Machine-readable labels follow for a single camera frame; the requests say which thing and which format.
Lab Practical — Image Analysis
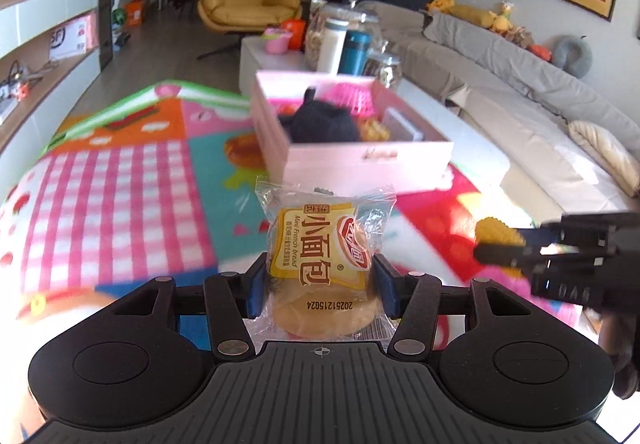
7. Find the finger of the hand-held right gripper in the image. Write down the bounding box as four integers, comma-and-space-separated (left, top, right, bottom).
517, 223, 565, 246
472, 244, 551, 271

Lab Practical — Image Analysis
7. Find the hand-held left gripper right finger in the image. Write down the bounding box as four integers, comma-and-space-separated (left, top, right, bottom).
372, 254, 533, 357

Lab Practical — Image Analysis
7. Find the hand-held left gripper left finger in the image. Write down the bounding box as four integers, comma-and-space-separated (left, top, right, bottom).
102, 254, 268, 359

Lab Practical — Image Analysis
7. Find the yellow textured toy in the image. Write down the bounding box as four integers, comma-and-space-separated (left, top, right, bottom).
475, 218, 526, 250

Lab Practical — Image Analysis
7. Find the small bread packet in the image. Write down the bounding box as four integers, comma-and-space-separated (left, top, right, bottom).
255, 175, 398, 341

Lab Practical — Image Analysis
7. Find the pink wooden box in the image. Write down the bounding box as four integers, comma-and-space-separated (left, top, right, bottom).
249, 71, 455, 196

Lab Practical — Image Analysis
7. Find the yellow snack packet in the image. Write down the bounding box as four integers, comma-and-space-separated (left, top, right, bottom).
357, 118, 391, 141

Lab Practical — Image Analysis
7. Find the black plush toy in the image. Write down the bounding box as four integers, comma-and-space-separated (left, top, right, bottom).
290, 88, 362, 144

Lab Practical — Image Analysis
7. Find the pink mesh basket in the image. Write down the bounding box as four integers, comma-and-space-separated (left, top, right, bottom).
320, 82, 376, 117

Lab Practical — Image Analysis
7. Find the person's right hand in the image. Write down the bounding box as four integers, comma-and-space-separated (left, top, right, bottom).
597, 310, 640, 400

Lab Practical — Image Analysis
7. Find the beige sofa cushion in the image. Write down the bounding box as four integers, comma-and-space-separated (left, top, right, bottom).
567, 119, 640, 197

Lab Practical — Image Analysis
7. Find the grey sofa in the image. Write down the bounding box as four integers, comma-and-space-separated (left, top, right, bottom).
360, 0, 640, 225

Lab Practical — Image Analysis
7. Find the colourful play mat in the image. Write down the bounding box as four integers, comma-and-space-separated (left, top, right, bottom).
0, 79, 601, 444

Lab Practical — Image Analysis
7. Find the grey neck pillow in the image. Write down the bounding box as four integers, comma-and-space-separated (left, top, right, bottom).
552, 35, 593, 78

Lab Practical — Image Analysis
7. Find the brown plush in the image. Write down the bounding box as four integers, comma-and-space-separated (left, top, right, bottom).
510, 26, 536, 48

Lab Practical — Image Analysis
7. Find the small glass jar of seeds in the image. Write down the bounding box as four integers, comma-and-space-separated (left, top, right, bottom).
361, 42, 403, 92

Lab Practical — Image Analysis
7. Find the long yellow plush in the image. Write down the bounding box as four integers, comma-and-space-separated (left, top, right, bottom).
447, 4, 496, 28

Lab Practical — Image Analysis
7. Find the teal thermos bottle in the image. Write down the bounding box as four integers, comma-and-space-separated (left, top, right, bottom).
339, 29, 373, 76

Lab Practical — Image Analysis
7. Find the white bottle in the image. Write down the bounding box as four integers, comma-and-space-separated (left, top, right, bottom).
317, 18, 351, 74

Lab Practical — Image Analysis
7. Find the pink bowl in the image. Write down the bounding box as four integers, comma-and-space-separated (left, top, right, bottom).
263, 27, 292, 54

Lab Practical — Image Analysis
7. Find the orange round toy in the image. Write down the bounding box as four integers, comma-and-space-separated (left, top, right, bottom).
280, 18, 307, 50

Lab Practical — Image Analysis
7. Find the large glass jar of nuts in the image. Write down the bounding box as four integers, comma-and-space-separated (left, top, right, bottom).
305, 0, 381, 72

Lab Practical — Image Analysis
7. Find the orange cardboard box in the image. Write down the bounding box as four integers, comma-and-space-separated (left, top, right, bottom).
124, 0, 148, 28

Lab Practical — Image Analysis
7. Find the white and pink parcel box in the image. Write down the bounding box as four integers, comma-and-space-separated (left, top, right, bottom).
47, 14, 96, 61

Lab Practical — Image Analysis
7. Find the white shelf unit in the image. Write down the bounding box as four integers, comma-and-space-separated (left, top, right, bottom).
0, 0, 108, 165

